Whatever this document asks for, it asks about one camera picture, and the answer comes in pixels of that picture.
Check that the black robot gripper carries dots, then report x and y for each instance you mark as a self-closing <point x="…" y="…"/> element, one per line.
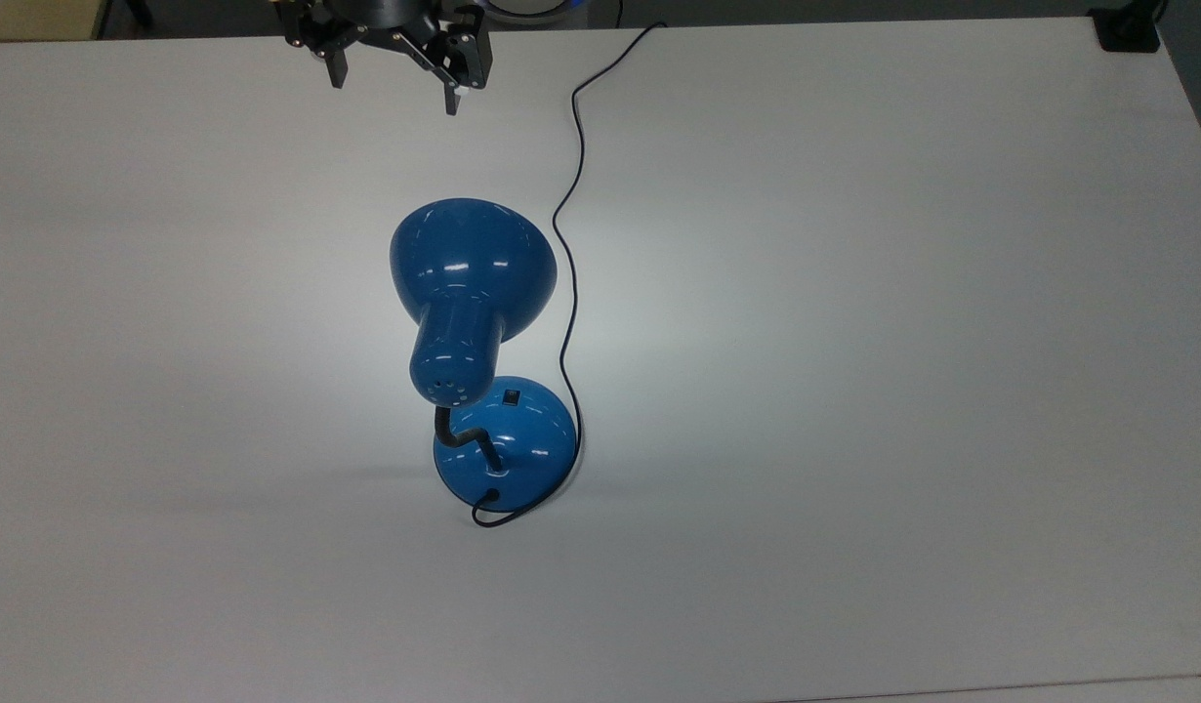
<point x="384" y="12"/>

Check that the blue desk lamp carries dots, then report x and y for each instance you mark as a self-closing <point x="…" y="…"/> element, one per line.
<point x="469" y="293"/>

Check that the black stand leg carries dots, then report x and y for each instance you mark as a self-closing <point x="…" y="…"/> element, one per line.
<point x="142" y="10"/>

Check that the beige wooden furniture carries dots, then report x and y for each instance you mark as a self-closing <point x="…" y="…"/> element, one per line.
<point x="34" y="18"/>

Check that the black table clamp mount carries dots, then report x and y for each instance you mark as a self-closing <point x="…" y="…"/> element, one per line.
<point x="1128" y="27"/>

